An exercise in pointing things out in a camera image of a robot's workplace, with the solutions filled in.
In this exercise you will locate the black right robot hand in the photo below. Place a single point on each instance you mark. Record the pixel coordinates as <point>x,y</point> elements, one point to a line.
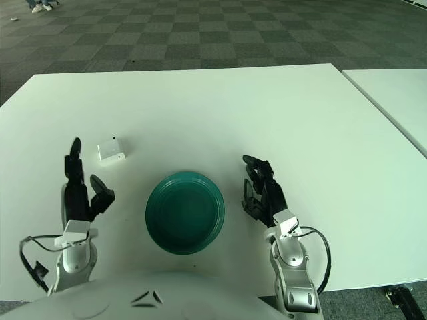
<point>272,196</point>

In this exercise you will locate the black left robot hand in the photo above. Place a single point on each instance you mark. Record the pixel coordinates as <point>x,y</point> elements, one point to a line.
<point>75,193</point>

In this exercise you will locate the white cube charger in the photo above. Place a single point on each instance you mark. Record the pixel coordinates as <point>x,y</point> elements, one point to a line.
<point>110,151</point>

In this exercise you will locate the green round plate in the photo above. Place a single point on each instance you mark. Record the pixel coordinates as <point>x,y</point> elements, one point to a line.
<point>185,213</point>

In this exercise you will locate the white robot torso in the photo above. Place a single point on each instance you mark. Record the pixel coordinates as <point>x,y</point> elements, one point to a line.
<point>100,300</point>

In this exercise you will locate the black table foot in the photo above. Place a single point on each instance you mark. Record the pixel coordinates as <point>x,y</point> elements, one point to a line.
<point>405,300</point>

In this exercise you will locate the white shoe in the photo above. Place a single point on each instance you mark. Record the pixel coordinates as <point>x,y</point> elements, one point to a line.
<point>36,9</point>
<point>47,6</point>

